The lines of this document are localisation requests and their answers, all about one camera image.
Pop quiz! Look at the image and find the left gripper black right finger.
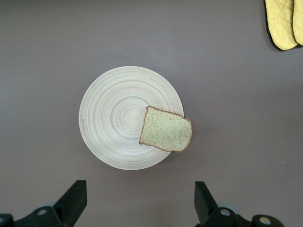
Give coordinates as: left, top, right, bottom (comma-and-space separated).
194, 181, 251, 227

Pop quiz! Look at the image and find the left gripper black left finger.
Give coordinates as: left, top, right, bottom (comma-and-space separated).
14, 180, 87, 227

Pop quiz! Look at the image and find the toast bread slice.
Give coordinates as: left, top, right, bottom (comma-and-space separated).
138, 105, 194, 154

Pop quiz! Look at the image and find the round light wooden plate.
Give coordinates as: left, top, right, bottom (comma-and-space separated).
79, 65, 184, 170

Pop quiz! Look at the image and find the brown table cover sheet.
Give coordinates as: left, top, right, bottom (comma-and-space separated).
0, 0, 303, 227

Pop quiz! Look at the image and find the yellow quilted oven mitt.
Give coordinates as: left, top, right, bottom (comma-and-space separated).
264, 0, 303, 52

